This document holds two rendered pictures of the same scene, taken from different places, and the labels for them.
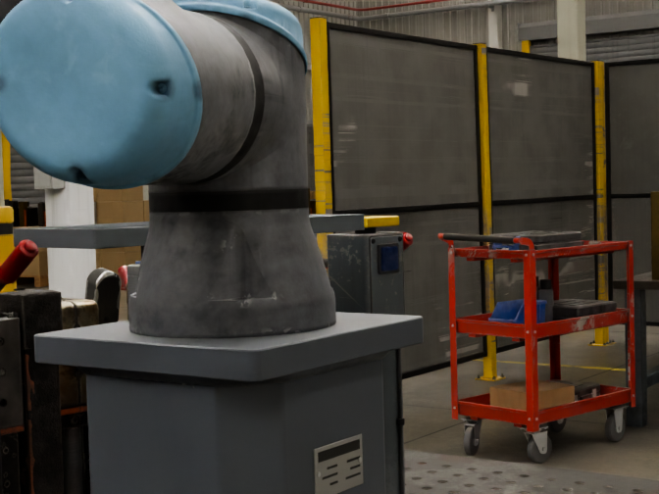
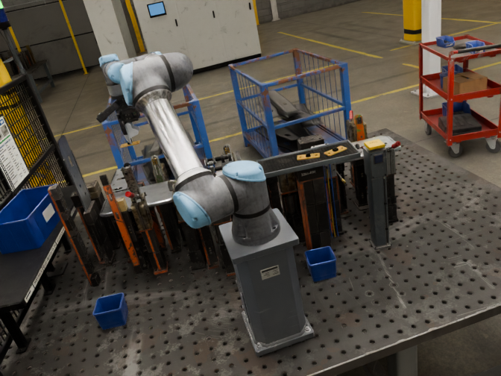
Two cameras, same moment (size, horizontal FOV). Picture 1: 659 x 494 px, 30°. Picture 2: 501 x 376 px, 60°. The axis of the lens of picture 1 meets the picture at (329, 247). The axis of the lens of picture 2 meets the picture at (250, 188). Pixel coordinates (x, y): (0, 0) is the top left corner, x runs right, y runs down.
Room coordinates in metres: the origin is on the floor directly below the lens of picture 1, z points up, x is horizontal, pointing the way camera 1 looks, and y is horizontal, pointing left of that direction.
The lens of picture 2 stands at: (0.10, -0.73, 1.82)
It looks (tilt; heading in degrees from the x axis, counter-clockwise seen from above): 27 degrees down; 45
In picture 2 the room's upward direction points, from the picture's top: 12 degrees counter-clockwise
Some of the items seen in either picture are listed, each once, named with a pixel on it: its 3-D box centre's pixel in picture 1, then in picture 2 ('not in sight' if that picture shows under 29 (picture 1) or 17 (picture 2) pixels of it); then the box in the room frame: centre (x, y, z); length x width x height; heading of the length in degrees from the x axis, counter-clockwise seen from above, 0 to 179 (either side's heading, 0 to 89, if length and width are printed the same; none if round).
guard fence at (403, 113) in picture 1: (486, 212); not in sight; (7.31, -0.94, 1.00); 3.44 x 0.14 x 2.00; 145
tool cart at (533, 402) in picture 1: (538, 338); not in sight; (5.39, -0.91, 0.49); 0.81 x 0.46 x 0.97; 133
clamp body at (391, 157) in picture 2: not in sight; (385, 183); (1.68, 0.01, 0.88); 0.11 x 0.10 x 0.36; 46
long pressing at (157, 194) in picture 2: not in sight; (249, 172); (1.39, 0.53, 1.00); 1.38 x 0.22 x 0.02; 136
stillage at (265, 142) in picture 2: not in sight; (288, 110); (3.47, 1.86, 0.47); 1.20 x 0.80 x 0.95; 56
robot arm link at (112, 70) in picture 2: not in sight; (121, 71); (1.04, 0.74, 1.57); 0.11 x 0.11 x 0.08; 69
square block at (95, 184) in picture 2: not in sight; (101, 216); (0.92, 1.14, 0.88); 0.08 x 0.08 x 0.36; 46
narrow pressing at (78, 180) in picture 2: not in sight; (75, 173); (0.85, 1.05, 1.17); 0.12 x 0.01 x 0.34; 46
